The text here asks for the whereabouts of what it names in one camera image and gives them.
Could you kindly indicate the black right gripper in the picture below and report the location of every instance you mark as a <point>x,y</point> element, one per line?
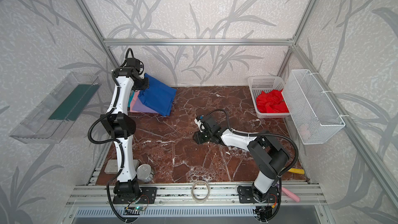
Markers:
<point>202,136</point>

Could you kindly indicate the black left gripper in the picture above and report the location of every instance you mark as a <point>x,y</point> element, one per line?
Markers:
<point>142,84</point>

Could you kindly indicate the blue printed t shirt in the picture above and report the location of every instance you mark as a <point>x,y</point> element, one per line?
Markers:
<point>158,96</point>

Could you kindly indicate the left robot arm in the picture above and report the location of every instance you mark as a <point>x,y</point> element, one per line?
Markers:
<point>121,128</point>

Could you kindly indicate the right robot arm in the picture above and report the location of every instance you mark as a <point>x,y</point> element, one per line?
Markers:
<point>269,155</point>

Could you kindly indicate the folded pink t shirt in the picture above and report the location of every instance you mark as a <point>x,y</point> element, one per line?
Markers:
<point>136,96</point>

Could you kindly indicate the folded teal t shirt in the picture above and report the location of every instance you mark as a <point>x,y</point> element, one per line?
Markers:
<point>132,99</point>

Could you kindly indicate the folded purple t shirt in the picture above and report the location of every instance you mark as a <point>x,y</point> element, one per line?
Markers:
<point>139,107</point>

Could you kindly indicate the red t shirt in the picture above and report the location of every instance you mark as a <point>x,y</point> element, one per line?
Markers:
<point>271,103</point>

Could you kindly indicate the white plastic laundry basket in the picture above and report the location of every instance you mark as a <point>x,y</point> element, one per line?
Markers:
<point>257,84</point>

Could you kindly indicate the clear tape roll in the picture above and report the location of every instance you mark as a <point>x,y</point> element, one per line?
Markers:
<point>200,191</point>

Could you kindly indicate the green book on shelf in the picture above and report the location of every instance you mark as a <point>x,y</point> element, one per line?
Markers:
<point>74,104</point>

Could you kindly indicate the silver metal can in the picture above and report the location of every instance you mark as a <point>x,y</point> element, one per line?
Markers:
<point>145,173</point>

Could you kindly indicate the green yellow toy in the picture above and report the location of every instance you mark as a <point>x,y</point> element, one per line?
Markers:
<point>297,171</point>

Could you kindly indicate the pink cylinder stick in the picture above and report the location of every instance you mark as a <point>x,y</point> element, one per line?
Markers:
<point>291,195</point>

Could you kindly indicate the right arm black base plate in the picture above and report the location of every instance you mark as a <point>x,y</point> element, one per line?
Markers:
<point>248,194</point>

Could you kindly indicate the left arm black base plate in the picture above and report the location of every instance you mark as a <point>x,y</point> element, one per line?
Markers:
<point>146,195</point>

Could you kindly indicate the clear plastic wall shelf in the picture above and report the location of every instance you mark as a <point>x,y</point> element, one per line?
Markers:
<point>49,122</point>

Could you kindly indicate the white wire mesh basket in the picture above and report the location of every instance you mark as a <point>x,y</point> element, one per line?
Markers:
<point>312,111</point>

